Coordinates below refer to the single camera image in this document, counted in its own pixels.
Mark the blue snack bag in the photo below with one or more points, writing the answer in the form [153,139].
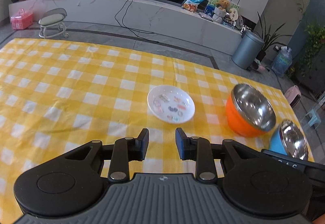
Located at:
[191,5]

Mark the yellow white checkered tablecloth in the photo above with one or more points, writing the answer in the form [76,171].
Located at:
[58,95]

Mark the light blue plastic stool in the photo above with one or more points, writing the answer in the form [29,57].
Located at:
[312,118]

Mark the pink space heater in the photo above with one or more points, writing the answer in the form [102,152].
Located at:
[293,95]

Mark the grey cushioned stool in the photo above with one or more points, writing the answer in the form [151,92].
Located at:
[51,19]

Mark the blue steel bowl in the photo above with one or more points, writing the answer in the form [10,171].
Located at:
[288,140]

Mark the grey metal trash bin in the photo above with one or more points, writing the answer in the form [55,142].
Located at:
[247,50]

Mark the trailing ivy plant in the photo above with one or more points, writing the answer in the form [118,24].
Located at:
[313,45]

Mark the small white patterned dish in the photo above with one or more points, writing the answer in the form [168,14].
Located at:
[171,104]

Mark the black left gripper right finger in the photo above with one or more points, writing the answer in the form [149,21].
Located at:
[198,150]

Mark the teddy bear toy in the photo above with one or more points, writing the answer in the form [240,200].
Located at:
[222,4]

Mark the tall potted green plant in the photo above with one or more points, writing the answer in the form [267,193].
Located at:
[268,36]

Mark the pink storage box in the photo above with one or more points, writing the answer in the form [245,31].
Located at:
[22,20]

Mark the blue water jug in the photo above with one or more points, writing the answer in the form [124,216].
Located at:
[282,61]

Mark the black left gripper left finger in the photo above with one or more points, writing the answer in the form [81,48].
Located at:
[123,151]

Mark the orange steel bowl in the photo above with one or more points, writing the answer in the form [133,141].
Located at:
[248,111]

